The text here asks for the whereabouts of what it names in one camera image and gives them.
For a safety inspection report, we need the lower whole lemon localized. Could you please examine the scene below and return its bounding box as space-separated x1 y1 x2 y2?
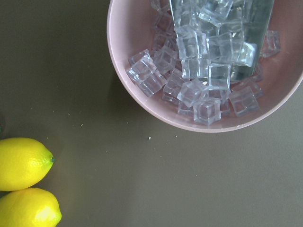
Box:
0 188 62 227

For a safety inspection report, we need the upper whole lemon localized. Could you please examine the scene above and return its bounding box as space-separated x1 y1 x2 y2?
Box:
0 137 54 192

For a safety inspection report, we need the whole lemon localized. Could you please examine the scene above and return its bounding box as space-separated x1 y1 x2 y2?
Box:
0 137 54 192
0 188 62 227

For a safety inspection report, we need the pink ice bowl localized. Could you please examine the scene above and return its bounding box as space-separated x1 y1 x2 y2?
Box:
107 0 303 133

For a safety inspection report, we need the steel ice scoop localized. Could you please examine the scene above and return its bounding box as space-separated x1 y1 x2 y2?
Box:
169 0 274 83

